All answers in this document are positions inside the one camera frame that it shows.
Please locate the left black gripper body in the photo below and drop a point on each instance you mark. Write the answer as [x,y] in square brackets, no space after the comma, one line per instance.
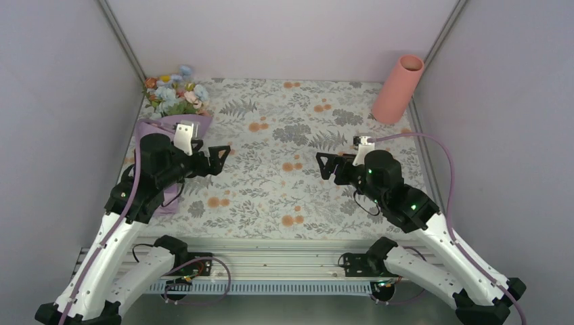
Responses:
[200,168]

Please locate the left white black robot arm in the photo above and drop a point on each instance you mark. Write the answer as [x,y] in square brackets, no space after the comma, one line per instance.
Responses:
[96,295]

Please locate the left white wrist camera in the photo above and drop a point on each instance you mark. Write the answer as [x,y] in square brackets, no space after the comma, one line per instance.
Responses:
[185,132]

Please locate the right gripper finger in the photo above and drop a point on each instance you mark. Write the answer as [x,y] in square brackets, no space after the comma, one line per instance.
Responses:
[346,160]
[327,164]

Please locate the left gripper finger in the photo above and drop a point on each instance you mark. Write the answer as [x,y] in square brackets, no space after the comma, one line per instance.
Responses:
[218,155]
[215,168]

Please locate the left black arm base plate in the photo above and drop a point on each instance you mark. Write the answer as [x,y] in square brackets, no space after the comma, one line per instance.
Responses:
[199,268]

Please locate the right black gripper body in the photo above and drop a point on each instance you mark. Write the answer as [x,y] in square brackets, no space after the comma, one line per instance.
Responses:
[342,178]

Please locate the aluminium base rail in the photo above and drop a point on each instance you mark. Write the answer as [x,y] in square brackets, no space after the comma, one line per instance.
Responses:
[273,267]

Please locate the purple flower bouquet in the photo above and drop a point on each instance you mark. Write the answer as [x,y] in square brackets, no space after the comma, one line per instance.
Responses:
[172,101]

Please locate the floral patterned table mat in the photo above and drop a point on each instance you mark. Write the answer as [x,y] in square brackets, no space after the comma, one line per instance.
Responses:
[270,186]

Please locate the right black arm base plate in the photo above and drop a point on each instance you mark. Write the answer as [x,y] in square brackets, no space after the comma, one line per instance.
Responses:
[355,265]

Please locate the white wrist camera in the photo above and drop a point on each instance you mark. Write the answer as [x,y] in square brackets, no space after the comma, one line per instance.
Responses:
[363,144]
[185,132]

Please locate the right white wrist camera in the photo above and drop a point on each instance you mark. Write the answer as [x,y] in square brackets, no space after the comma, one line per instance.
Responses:
[363,144]

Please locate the pink cylindrical vase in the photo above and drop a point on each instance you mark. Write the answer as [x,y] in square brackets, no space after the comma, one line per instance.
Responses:
[398,89]

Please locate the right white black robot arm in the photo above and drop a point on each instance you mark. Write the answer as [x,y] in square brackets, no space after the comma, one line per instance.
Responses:
[477,292]

